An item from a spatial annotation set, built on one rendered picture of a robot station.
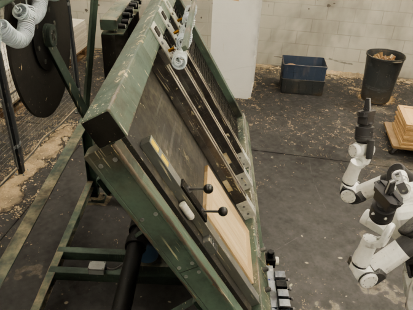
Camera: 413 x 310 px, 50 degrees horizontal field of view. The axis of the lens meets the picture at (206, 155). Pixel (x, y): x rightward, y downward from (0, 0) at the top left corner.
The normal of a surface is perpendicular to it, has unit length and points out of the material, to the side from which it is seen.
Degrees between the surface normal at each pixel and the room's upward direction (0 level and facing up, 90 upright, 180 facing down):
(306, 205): 0
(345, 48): 90
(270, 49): 90
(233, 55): 90
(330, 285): 0
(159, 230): 90
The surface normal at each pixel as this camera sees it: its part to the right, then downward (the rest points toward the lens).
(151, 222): -0.02, 0.53
